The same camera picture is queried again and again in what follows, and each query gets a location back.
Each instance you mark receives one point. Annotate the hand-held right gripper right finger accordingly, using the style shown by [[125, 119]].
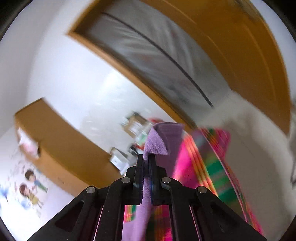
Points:
[[151, 183]]

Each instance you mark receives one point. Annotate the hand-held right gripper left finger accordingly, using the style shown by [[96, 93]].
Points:
[[141, 183]]

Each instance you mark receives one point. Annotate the purple fleece pants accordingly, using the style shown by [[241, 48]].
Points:
[[161, 139]]

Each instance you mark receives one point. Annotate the white box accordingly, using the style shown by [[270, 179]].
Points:
[[119, 160]]

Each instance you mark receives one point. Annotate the pink green plaid bed sheet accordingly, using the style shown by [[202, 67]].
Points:
[[201, 162]]

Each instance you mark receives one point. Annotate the brown cardboard box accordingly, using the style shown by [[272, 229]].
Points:
[[135, 124]]

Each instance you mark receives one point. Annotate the wooden wardrobe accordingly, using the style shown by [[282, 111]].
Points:
[[69, 143]]

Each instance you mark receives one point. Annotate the white plastic bag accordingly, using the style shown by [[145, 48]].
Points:
[[27, 143]]

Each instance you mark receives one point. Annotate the clear plastic door curtain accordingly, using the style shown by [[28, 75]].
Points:
[[150, 46]]

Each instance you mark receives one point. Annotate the wooden door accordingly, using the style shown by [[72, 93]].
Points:
[[242, 46]]

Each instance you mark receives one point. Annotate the wooden door frame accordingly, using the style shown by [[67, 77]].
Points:
[[138, 85]]

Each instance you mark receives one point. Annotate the cartoon wall sticker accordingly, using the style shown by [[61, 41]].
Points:
[[30, 185]]

